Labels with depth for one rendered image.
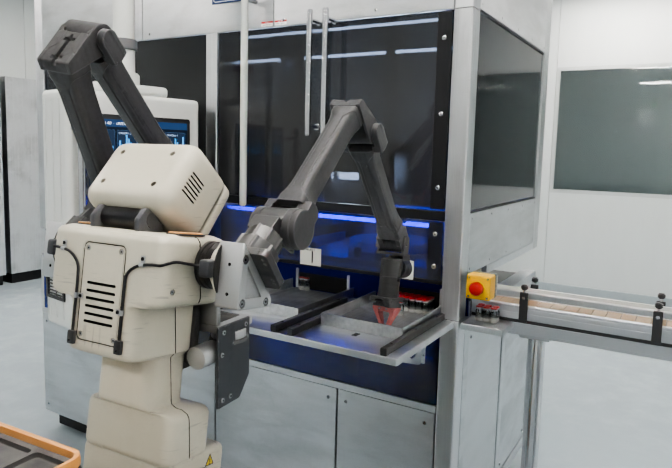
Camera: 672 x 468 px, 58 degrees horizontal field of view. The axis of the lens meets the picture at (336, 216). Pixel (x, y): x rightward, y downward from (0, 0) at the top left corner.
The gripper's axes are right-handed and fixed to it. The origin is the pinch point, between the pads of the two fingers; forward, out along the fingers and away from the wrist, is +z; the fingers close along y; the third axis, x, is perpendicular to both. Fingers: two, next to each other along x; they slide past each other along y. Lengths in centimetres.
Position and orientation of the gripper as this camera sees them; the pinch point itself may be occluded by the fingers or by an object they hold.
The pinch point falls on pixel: (384, 329)
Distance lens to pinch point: 169.6
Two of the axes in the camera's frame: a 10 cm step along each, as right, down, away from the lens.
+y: 5.0, 1.0, 8.6
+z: -1.1, 9.9, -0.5
